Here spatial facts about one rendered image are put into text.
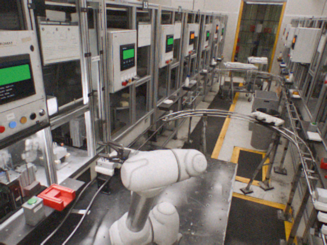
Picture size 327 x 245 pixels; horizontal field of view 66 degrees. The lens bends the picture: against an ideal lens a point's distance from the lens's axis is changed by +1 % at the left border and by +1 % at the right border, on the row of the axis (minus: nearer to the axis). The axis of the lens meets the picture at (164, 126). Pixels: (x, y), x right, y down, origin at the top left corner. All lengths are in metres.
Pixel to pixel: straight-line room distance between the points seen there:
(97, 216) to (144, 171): 1.00
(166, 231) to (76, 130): 1.07
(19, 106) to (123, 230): 0.79
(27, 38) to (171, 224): 1.18
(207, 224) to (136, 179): 1.00
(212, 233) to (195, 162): 0.91
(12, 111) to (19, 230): 0.60
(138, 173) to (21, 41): 0.84
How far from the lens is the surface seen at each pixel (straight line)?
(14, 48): 1.36
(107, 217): 1.83
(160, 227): 1.46
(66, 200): 1.63
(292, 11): 9.51
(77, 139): 2.12
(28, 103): 1.44
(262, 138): 4.33
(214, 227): 1.81
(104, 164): 1.91
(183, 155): 0.95
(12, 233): 1.55
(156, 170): 0.90
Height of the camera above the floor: 1.93
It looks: 24 degrees down
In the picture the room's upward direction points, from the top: 3 degrees clockwise
